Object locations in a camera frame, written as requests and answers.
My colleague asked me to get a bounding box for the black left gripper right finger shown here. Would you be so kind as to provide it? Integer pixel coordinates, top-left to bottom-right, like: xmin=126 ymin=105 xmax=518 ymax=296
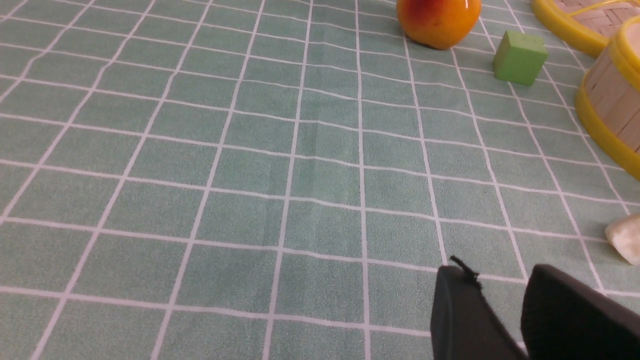
xmin=520 ymin=264 xmax=640 ymax=360

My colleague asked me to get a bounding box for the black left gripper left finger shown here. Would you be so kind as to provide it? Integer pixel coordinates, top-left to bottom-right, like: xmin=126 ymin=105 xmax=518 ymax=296
xmin=430 ymin=256 xmax=528 ymax=360

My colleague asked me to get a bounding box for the bamboo steamer tray yellow rim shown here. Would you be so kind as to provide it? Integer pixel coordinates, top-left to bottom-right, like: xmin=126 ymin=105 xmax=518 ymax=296
xmin=574 ymin=16 xmax=640 ymax=179

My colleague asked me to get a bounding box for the red orange toy pear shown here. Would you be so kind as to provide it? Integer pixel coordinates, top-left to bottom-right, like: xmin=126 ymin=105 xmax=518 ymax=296
xmin=395 ymin=0 xmax=483 ymax=51

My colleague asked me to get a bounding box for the bamboo steamer lid yellow rim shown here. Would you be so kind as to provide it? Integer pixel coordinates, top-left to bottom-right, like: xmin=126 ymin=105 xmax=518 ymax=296
xmin=530 ymin=0 xmax=640 ymax=58

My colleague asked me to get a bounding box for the green checkered tablecloth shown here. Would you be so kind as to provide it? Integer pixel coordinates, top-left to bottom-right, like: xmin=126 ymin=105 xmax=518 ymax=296
xmin=0 ymin=0 xmax=639 ymax=360

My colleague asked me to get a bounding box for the green wooden cube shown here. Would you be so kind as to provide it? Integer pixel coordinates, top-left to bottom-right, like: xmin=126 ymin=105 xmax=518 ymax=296
xmin=493 ymin=30 xmax=549 ymax=87

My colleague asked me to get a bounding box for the pale toy dumpling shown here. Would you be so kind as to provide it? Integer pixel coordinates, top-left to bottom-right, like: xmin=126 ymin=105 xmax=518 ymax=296
xmin=605 ymin=213 xmax=640 ymax=266

